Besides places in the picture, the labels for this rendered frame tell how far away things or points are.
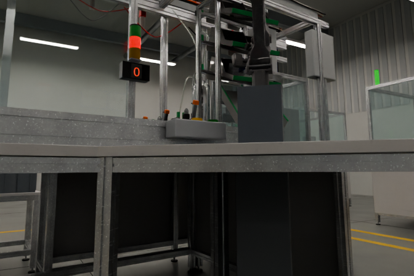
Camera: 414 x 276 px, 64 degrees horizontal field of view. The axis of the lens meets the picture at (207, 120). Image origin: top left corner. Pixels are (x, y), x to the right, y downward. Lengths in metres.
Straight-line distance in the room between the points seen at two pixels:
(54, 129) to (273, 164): 0.61
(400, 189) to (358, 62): 6.76
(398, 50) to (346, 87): 1.84
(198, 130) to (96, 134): 0.33
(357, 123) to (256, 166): 10.36
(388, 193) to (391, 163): 4.43
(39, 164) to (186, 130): 0.44
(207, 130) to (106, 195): 0.40
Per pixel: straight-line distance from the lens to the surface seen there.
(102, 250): 1.00
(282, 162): 0.83
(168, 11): 2.78
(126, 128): 1.08
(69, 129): 1.03
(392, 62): 10.79
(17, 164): 0.94
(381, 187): 5.32
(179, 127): 1.08
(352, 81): 11.43
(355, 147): 0.82
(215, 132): 1.16
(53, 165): 0.95
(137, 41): 1.48
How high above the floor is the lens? 0.80
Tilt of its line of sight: 8 degrees up
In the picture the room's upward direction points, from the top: straight up
